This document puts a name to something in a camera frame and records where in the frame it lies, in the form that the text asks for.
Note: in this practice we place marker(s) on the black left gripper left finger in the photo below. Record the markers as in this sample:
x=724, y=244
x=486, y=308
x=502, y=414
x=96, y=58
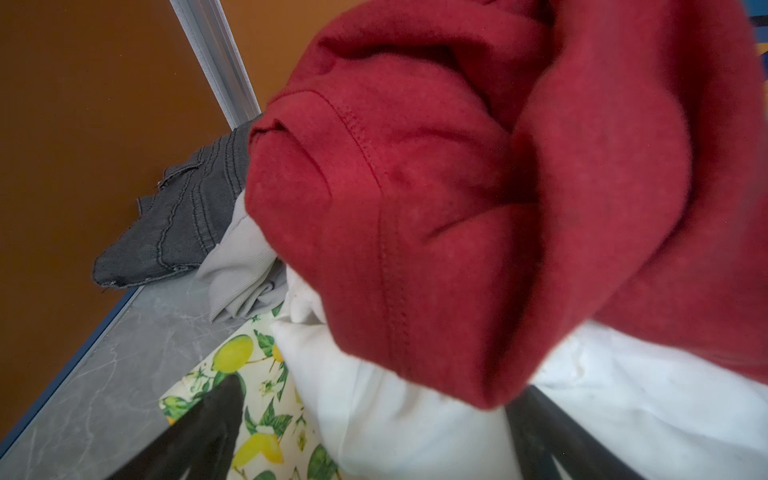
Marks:
x=200, y=445

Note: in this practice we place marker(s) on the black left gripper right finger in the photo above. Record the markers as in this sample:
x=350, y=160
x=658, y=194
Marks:
x=549, y=444

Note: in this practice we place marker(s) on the white cloth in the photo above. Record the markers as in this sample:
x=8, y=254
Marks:
x=666, y=413

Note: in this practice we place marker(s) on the dark red cloth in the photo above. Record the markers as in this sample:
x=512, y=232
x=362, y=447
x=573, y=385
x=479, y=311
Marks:
x=465, y=182

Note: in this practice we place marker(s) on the lemon print cloth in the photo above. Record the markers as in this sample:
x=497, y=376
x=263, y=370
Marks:
x=276, y=437

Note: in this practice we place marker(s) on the light grey cloth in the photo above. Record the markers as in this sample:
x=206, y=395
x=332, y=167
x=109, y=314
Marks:
x=243, y=274

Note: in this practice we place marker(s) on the dark grey denim cloth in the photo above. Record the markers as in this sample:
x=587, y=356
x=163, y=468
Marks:
x=182, y=222

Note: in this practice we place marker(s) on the silver aluminium corner post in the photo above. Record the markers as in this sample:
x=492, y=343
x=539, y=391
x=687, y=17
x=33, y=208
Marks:
x=209, y=34

